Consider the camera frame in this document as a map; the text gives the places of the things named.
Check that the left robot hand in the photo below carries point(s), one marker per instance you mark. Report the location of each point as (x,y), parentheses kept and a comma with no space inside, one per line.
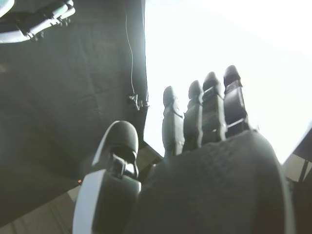
(207,185)

